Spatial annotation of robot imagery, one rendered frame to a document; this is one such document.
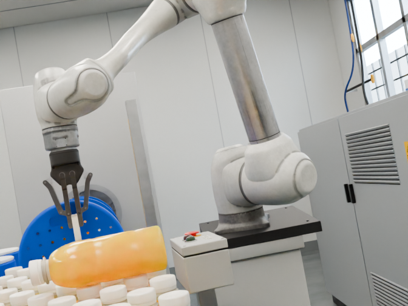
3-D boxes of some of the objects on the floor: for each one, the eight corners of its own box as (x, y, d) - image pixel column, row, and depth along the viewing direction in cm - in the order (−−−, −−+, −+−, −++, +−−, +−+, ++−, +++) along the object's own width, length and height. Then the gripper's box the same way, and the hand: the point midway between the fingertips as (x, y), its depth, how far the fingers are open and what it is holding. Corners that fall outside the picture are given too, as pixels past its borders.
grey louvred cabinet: (388, 290, 440) (356, 119, 445) (595, 399, 226) (529, 67, 230) (325, 303, 436) (294, 130, 441) (475, 425, 222) (410, 87, 227)
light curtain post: (188, 406, 289) (135, 100, 295) (190, 410, 283) (136, 99, 289) (177, 408, 288) (124, 102, 293) (179, 413, 282) (124, 100, 288)
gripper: (35, 153, 132) (51, 248, 131) (88, 144, 135) (104, 237, 134) (39, 155, 140) (54, 244, 139) (88, 147, 142) (104, 235, 141)
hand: (76, 227), depth 136 cm, fingers closed
